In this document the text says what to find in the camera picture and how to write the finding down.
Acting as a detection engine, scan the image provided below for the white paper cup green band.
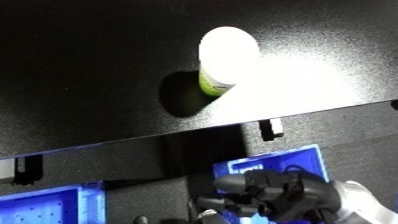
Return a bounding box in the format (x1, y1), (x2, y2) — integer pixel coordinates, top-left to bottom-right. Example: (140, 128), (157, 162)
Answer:
(195, 25), (263, 98)

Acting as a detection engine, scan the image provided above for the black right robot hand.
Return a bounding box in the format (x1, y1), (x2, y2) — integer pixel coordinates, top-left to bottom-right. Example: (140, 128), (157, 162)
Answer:
(193, 169), (345, 224)

